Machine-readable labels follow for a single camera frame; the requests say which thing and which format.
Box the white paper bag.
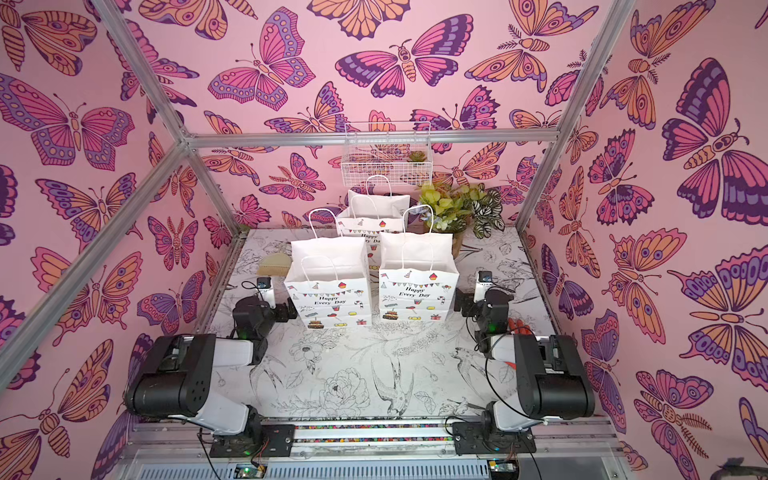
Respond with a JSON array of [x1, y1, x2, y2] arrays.
[[378, 231, 459, 323], [284, 234, 373, 330], [335, 174, 411, 271]]

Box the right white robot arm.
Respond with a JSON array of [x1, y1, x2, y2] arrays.
[[449, 288, 595, 456]]

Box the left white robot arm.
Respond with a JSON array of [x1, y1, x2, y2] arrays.
[[123, 296, 298, 454]]

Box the red rubber glove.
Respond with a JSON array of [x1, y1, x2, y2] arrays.
[[508, 318, 534, 335]]

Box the green potted plant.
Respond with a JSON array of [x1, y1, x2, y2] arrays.
[[419, 183, 506, 258]]

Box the small succulent in basket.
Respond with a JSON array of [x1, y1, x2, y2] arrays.
[[408, 151, 428, 163]]

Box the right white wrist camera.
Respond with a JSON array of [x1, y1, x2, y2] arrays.
[[473, 270, 494, 302]]

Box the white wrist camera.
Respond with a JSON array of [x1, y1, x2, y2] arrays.
[[256, 276, 276, 308], [473, 270, 494, 302]]

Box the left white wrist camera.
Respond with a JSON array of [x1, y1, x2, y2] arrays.
[[256, 276, 276, 308]]

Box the white wire wall basket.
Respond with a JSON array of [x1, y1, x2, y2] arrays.
[[338, 120, 434, 187]]

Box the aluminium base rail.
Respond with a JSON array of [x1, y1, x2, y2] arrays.
[[110, 416, 635, 479]]

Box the aluminium frame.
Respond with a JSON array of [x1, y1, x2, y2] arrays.
[[1, 1, 635, 387]]

